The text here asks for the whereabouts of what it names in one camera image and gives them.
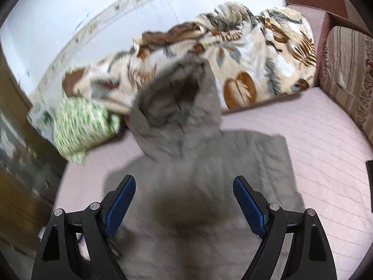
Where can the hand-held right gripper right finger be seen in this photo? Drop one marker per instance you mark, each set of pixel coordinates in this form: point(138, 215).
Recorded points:
point(249, 204)

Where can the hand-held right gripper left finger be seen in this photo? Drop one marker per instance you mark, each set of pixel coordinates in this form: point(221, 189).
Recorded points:
point(121, 204)

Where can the wooden door with glass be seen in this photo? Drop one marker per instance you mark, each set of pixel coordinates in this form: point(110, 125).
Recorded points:
point(20, 180)

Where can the leaf-print fleece blanket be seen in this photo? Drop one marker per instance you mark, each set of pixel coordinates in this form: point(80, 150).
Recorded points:
point(256, 52)

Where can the striped beige cushion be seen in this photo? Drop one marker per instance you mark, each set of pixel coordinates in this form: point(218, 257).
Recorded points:
point(346, 73)

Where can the green checked quilt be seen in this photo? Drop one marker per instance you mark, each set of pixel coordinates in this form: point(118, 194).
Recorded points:
point(84, 125)

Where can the grey-green puffer jacket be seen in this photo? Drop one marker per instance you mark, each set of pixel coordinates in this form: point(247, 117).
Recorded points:
point(189, 151)

